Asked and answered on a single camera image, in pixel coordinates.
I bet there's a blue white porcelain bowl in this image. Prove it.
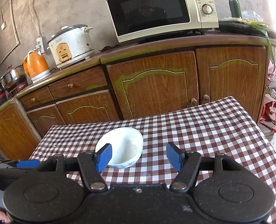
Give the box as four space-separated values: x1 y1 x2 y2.
95 127 144 169

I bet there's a red white checkered tablecloth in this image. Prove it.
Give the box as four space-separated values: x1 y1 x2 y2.
31 97 276 223

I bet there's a steel pot on cooker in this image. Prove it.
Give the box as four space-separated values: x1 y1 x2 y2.
0 65 28 97

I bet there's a brown wooden kitchen cabinet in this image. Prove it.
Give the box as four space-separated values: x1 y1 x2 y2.
0 33 276 160

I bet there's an orange electric kettle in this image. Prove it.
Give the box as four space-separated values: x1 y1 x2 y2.
22 49 51 83

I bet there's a red bag on floor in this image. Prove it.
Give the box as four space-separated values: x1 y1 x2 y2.
260 94 276 133

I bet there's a white rice cooker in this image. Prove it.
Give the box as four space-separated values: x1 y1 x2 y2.
47 24 94 69

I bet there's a pink folded umbrella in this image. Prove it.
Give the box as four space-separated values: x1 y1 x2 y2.
267 60 276 88

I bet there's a black tray on counter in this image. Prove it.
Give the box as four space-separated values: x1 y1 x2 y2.
215 18 276 38

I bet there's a cream microwave oven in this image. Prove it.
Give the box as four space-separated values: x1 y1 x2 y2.
106 0 219 43

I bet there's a green onion stalk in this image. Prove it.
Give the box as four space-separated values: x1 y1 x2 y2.
243 20 275 65

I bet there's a green thermos bottle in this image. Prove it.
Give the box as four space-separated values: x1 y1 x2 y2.
228 0 242 18

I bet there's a clear plastic bag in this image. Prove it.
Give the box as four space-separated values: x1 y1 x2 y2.
241 10 263 22

